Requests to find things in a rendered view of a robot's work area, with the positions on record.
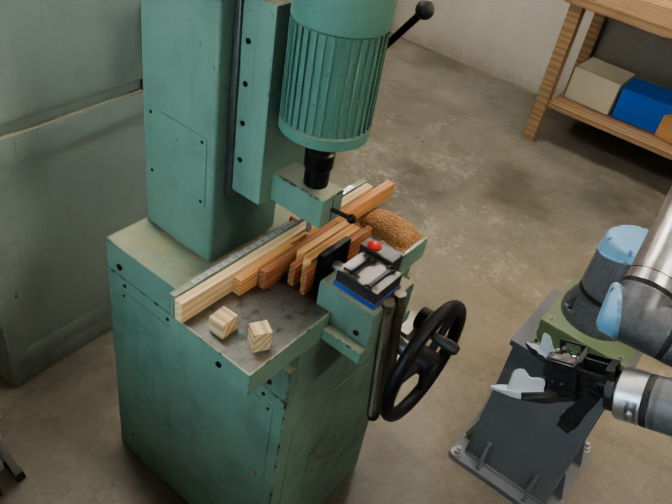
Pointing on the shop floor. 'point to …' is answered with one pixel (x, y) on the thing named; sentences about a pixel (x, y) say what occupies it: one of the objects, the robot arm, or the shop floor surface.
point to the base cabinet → (230, 417)
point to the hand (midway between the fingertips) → (507, 366)
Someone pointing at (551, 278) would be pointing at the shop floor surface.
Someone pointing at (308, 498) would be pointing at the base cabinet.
